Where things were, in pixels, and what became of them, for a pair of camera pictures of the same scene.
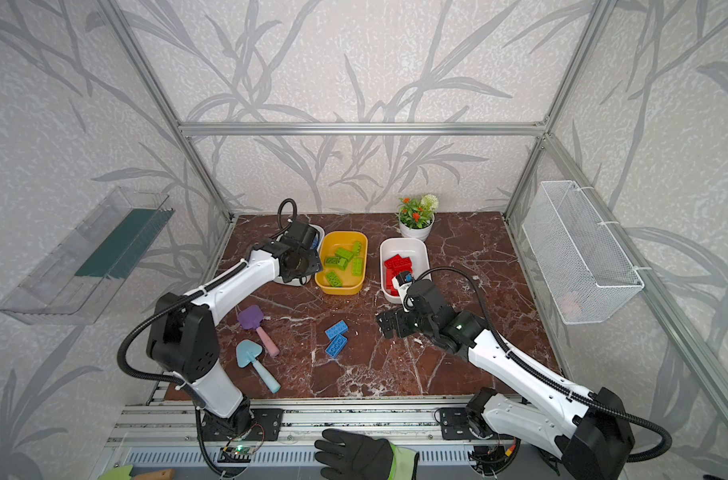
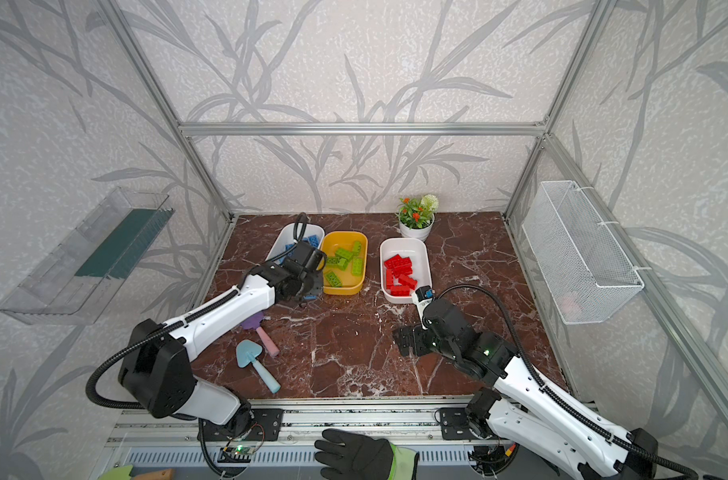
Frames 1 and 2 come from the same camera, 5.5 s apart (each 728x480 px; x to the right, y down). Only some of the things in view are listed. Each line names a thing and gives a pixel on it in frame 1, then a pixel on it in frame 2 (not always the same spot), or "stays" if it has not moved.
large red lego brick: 398,264 stays
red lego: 391,273 → 404,279
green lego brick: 334,280 stays
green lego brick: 357,267 stays
